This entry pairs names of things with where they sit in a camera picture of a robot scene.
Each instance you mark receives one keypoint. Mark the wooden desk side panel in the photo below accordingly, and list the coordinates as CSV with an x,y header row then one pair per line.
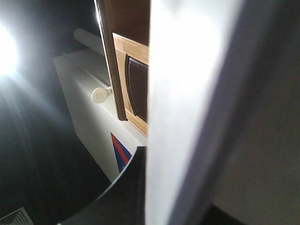
x,y
124,26

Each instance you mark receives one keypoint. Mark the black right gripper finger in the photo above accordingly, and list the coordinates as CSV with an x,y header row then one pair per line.
x,y
123,202

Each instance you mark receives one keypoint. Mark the white air conditioner unit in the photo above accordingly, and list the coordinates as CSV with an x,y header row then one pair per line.
x,y
87,90

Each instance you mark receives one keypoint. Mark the white paper sheets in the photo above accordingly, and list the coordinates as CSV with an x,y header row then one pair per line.
x,y
224,112

